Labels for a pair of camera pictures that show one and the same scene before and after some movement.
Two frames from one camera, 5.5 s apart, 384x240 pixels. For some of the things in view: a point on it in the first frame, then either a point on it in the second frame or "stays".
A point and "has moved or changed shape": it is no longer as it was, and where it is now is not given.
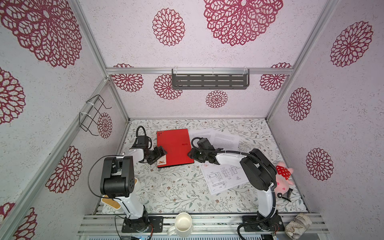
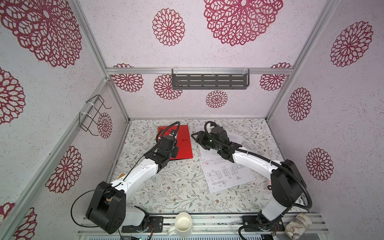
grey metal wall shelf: x=210 y=78 stays
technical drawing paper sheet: x=221 y=177 stays
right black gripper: x=192 y=154 → x=200 y=138
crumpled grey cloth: x=297 y=228 stays
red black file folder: x=176 y=143 has moved or changed shape
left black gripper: x=160 y=152 → x=175 y=150
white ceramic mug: x=183 y=225 stays
